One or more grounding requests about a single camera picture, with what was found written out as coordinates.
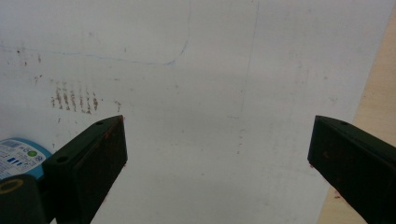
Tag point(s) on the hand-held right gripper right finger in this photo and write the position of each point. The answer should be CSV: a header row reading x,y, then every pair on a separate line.
x,y
358,161

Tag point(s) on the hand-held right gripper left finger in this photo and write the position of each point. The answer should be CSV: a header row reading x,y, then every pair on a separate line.
x,y
90,161

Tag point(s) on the white paper sheet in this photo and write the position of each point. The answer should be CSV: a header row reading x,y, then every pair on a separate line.
x,y
218,77

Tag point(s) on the blue tub with white label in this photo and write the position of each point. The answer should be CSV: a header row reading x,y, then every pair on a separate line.
x,y
21,157

